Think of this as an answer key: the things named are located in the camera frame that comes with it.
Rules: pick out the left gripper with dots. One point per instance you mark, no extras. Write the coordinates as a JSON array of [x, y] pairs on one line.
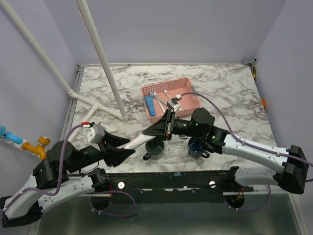
[[112, 155]]

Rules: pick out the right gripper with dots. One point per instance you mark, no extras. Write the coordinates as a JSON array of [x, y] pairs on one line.
[[160, 128]]

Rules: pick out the dark green mug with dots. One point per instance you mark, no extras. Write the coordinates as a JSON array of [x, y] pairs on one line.
[[154, 149]]

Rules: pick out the white toothpaste tube red cap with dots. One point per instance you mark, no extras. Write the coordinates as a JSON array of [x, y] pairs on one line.
[[138, 141]]

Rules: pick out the pink perforated plastic basket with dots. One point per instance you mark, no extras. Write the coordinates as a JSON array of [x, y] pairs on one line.
[[174, 94]]

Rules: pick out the dark blue mug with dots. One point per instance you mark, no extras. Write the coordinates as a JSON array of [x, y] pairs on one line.
[[196, 149]]

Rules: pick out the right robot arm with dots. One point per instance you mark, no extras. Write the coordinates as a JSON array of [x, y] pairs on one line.
[[285, 167]]

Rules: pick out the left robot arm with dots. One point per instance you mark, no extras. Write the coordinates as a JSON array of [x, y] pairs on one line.
[[29, 204]]

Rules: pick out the blue toothpaste tube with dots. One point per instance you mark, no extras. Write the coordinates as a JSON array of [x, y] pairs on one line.
[[150, 106]]

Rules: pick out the light blue toothbrush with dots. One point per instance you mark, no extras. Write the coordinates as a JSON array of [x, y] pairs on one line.
[[158, 98]]

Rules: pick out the white toothbrush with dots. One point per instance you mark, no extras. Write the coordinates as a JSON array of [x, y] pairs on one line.
[[166, 93]]

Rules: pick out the yellow brass tap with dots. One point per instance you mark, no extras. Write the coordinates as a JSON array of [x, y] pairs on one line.
[[39, 149]]

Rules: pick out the orange clip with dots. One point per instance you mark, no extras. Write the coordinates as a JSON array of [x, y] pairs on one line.
[[263, 102]]

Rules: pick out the yellow black tool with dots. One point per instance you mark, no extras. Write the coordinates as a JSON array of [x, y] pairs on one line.
[[254, 72]]

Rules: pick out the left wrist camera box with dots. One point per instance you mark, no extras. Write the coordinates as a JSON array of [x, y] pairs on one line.
[[95, 134]]

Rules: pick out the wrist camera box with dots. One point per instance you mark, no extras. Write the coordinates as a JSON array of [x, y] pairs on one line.
[[173, 104], [95, 134]]

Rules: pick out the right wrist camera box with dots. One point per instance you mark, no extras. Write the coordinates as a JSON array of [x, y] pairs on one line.
[[173, 104]]

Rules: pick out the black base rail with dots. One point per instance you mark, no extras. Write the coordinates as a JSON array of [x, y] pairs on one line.
[[165, 187]]

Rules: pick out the silver corner bracket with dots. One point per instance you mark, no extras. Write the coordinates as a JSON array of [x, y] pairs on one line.
[[250, 62]]

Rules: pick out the blue hose connector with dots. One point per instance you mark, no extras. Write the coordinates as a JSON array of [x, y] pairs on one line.
[[6, 135]]

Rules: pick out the white pvc pipe frame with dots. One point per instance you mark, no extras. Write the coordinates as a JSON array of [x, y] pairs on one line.
[[86, 15]]

